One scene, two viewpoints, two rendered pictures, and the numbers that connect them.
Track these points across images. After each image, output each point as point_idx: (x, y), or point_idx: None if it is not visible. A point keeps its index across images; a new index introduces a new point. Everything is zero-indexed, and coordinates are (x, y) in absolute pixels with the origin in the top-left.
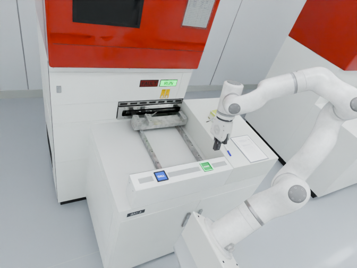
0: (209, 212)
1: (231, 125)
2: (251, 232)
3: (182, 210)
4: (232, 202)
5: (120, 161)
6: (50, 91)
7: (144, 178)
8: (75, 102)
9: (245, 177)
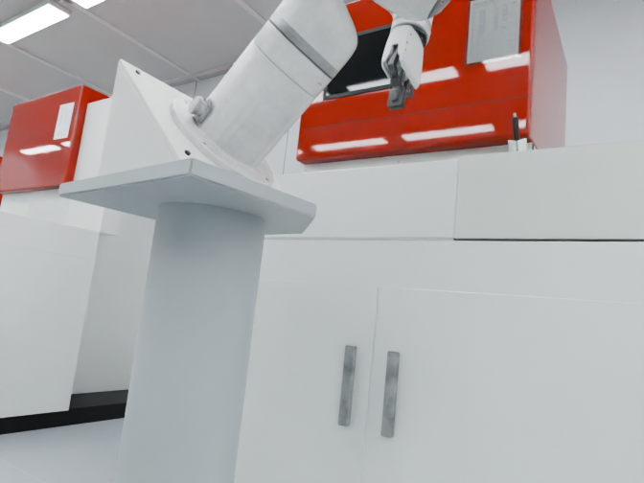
0: (446, 414)
1: (402, 30)
2: (249, 54)
3: (328, 313)
4: (569, 406)
5: None
6: None
7: None
8: None
9: (551, 223)
